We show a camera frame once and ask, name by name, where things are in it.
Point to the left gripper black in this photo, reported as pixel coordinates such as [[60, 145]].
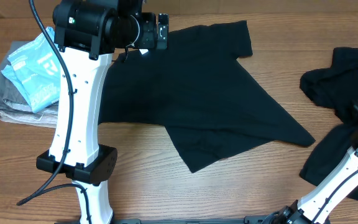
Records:
[[149, 40]]

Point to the black t-shirt with label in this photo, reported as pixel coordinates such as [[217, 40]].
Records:
[[210, 105]]

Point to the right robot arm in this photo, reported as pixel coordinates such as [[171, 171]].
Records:
[[318, 204]]

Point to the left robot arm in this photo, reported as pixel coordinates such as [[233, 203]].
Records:
[[86, 35]]

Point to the black clothes pile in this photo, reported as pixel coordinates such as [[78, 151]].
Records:
[[335, 88]]

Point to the light blue folded shirt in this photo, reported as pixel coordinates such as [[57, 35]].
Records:
[[35, 71]]

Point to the beige folded garment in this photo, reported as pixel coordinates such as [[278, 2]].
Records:
[[39, 119]]

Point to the grey folded garment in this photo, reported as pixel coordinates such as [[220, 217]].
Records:
[[10, 98]]

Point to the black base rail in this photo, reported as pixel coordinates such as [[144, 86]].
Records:
[[256, 219]]

